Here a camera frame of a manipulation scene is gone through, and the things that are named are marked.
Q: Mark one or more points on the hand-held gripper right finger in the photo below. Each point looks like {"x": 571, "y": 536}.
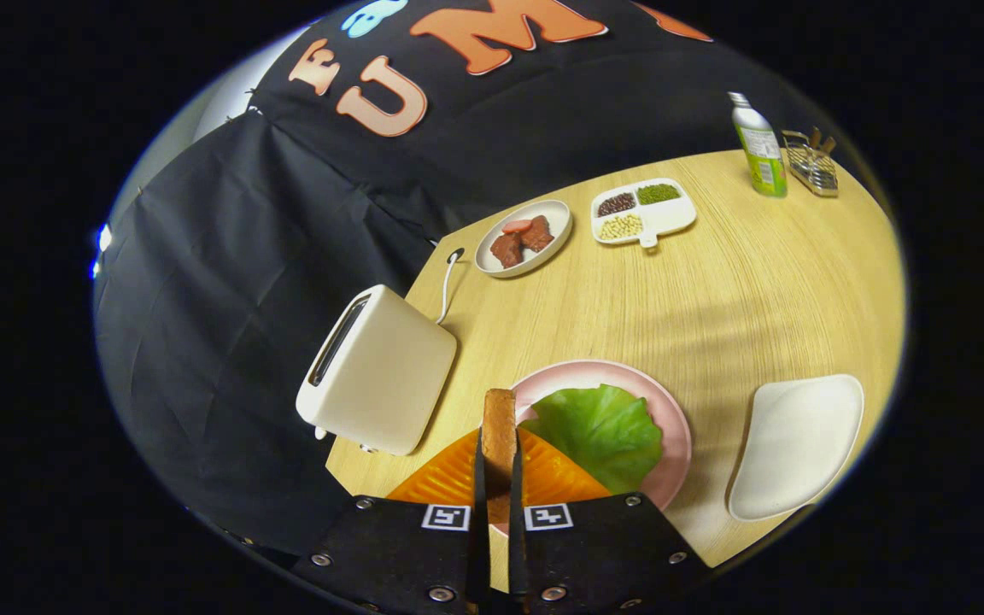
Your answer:
{"x": 594, "y": 555}

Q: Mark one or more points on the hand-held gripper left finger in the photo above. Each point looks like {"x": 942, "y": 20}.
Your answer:
{"x": 407, "y": 555}

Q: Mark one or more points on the toasted bread slice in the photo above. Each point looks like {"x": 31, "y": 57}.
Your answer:
{"x": 499, "y": 427}

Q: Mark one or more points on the green lettuce leaf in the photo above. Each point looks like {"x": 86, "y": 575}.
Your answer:
{"x": 603, "y": 436}

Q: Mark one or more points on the pink plate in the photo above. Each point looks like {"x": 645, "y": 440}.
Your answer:
{"x": 586, "y": 373}

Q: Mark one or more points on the white toaster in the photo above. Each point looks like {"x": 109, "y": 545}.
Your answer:
{"x": 389, "y": 367}

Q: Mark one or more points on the white curved plate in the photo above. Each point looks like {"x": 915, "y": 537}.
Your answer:
{"x": 795, "y": 444}

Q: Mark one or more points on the brown meat piece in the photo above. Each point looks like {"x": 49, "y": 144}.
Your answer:
{"x": 506, "y": 250}
{"x": 538, "y": 235}

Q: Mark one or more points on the yellow soybeans portion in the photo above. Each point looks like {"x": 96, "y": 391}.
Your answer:
{"x": 620, "y": 226}

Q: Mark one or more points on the pink sausage slice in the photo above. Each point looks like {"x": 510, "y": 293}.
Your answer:
{"x": 516, "y": 226}

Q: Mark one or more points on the white round plate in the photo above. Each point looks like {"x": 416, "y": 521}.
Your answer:
{"x": 559, "y": 218}

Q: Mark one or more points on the white divided dish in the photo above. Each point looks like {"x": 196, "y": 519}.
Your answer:
{"x": 670, "y": 218}

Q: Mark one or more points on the black backdrop cloth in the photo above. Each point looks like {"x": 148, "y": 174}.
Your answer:
{"x": 227, "y": 256}

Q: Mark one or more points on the red beans portion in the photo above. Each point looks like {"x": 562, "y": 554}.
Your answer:
{"x": 617, "y": 204}

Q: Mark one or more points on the green beans portion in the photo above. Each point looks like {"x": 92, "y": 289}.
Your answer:
{"x": 658, "y": 194}

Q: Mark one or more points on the green label metal bottle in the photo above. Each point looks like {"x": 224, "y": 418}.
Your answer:
{"x": 761, "y": 154}

